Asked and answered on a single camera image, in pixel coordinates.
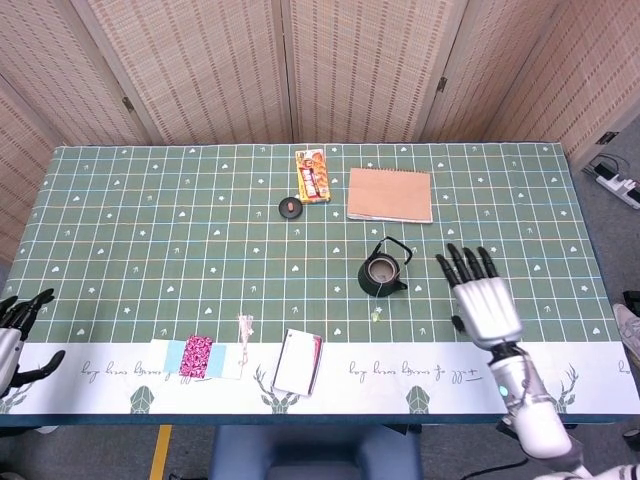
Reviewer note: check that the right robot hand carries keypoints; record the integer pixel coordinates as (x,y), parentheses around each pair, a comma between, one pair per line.
(487,310)

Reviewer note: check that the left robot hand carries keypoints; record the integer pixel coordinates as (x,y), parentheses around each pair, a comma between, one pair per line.
(10,345)

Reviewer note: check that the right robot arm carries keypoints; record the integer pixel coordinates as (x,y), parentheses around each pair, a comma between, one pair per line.
(535,410)

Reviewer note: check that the black cast iron teapot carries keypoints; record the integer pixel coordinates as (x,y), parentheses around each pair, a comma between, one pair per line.
(367,282)

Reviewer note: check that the small black round lid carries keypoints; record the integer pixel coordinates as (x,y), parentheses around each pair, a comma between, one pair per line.
(290,208)

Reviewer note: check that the grey sneaker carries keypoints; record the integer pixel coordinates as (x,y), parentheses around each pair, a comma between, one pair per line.
(629,330)

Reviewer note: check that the woven folding screen panel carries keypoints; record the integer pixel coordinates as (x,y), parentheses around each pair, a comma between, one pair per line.
(60,65)
(200,65)
(25,175)
(370,65)
(622,135)
(525,65)

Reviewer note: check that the white power strip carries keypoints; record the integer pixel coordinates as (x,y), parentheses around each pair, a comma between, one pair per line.
(617,182)

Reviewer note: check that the magenta patterned card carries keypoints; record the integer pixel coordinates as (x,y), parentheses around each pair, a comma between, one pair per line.
(196,356)

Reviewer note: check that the silver tray with red card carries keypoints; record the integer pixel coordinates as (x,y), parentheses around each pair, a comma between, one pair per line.
(295,362)

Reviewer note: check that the green grid tablecloth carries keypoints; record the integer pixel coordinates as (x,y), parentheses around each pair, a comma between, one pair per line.
(200,260)

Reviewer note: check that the brass screen hinge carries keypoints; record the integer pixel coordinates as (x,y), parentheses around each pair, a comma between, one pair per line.
(607,137)
(441,84)
(127,104)

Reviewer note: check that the striped bookmark with pink tassel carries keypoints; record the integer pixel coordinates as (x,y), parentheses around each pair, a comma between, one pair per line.
(220,360)

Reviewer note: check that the yellow snack box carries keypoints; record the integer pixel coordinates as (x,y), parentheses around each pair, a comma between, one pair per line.
(312,175)

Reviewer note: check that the blue padded seat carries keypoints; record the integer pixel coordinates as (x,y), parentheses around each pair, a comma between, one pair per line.
(315,452)

